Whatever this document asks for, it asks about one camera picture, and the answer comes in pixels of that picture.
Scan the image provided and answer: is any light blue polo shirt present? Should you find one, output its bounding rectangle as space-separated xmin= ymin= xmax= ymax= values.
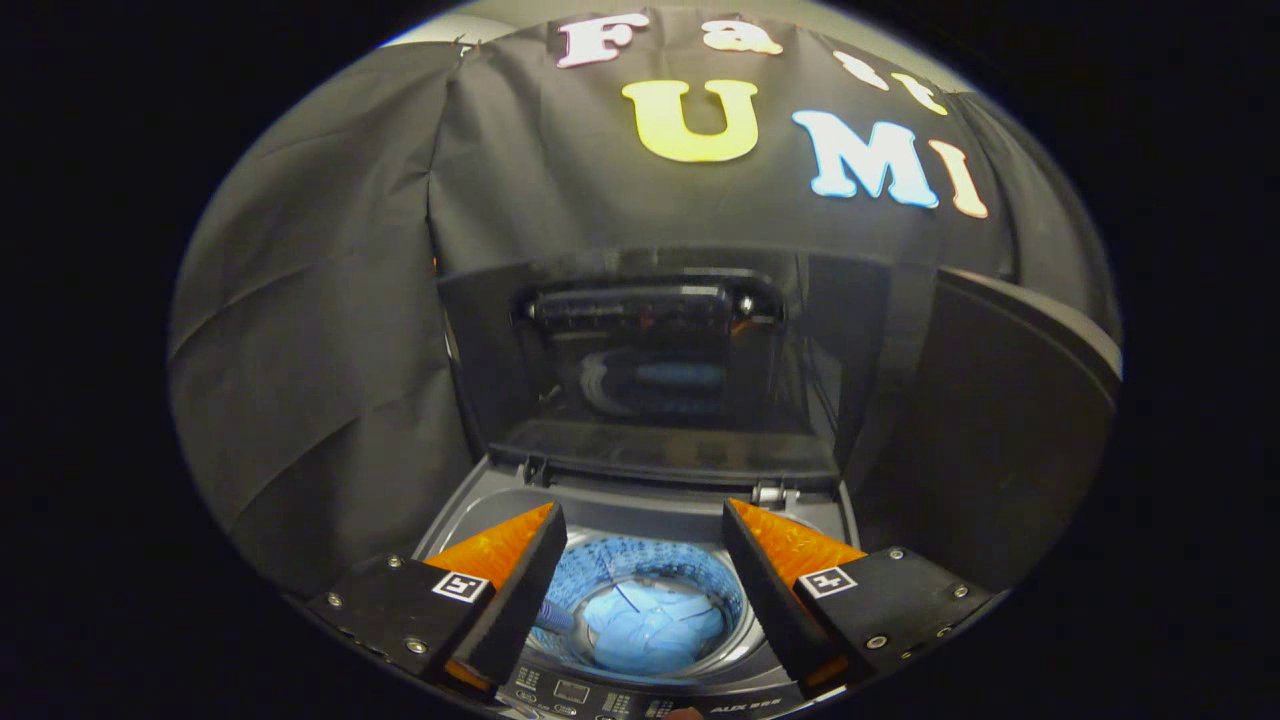
xmin=578 ymin=580 xmax=728 ymax=674

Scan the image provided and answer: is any dark grey washing machine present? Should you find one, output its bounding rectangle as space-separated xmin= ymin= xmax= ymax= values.
xmin=413 ymin=457 xmax=863 ymax=720

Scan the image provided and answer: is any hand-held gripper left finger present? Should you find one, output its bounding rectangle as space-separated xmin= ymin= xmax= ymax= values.
xmin=305 ymin=502 xmax=569 ymax=693

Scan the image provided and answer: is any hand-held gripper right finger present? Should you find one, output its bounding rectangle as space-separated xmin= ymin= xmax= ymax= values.
xmin=721 ymin=497 xmax=996 ymax=700

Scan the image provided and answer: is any beige cabinet with dark top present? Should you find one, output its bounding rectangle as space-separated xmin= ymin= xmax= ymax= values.
xmin=858 ymin=265 xmax=1123 ymax=593

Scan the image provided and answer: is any black backdrop cloth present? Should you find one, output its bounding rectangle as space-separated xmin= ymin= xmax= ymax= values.
xmin=168 ymin=8 xmax=1123 ymax=601

